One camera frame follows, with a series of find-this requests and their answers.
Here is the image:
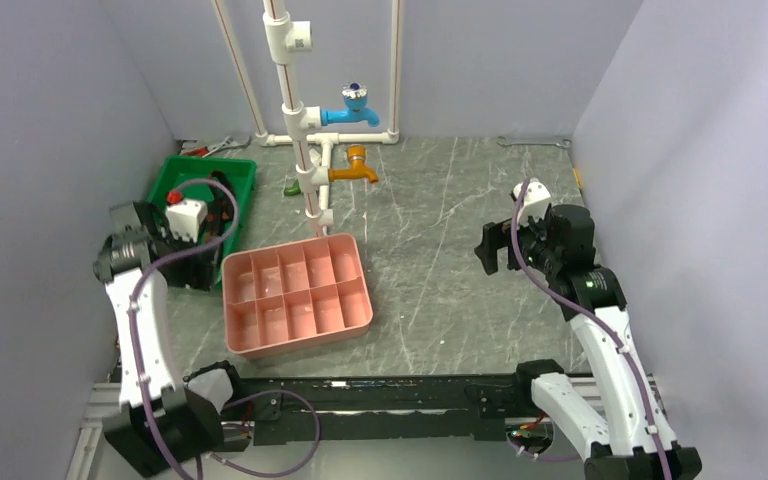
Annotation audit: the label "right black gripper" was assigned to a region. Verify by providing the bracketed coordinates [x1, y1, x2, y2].
[475, 205, 561, 275]

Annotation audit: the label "green plastic tray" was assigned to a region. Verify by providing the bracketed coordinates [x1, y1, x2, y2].
[146, 156, 257, 256]

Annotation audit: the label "pink compartment organizer box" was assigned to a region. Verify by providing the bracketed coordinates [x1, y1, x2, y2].
[221, 233, 373, 361]

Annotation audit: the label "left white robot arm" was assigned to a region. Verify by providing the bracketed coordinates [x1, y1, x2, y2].
[93, 201, 248, 479]

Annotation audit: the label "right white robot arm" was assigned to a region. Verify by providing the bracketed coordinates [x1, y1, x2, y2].
[474, 205, 702, 479]

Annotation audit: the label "silver wrench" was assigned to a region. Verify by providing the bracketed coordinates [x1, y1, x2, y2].
[496, 135, 572, 150]

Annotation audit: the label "green faucet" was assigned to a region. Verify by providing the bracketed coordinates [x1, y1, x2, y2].
[283, 181, 302, 197]

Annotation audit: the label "orange faucet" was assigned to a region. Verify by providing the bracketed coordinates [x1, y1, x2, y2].
[328, 144, 379, 184]

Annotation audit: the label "blue faucet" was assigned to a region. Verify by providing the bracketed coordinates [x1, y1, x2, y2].
[320, 82, 380, 127]

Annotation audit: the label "white pvc pipe assembly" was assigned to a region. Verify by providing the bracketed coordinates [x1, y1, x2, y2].
[211, 1, 404, 237]

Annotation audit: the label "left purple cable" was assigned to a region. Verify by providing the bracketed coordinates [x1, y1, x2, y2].
[126, 177, 322, 480]

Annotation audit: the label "purple cable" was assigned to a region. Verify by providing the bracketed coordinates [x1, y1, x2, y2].
[507, 178, 675, 480]
[126, 177, 322, 480]

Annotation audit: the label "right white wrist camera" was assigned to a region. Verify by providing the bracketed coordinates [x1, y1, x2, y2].
[510, 178, 552, 226]

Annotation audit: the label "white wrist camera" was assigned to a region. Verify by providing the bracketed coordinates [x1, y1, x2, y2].
[164, 190, 208, 244]
[510, 178, 552, 226]

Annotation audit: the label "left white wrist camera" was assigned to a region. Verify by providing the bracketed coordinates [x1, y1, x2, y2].
[164, 190, 208, 244]

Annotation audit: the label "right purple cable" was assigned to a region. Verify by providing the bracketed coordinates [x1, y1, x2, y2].
[507, 178, 675, 480]

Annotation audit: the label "red handled pliers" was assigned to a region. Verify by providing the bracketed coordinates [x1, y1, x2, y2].
[179, 135, 253, 158]

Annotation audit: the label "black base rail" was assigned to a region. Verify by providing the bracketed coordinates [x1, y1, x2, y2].
[220, 373, 542, 446]

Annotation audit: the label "aluminium frame rail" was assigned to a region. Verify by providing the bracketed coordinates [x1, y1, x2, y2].
[65, 380, 664, 480]

